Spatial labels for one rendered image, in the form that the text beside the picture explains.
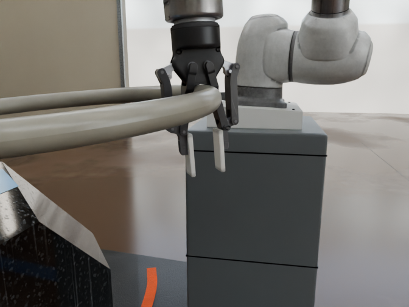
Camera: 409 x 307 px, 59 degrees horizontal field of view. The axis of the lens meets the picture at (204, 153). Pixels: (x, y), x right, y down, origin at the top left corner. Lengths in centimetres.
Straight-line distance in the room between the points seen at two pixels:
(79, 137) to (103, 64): 535
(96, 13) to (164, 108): 541
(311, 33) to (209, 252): 70
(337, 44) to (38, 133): 89
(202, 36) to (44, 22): 562
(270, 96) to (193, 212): 43
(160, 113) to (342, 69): 82
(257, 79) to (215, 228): 47
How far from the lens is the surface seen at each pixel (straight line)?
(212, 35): 55
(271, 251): 113
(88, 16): 577
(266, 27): 113
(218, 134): 58
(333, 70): 109
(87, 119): 30
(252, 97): 112
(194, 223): 112
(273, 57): 111
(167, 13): 57
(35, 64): 620
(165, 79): 55
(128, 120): 31
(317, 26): 106
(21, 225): 59
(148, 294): 169
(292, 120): 107
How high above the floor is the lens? 97
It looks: 13 degrees down
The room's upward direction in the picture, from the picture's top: straight up
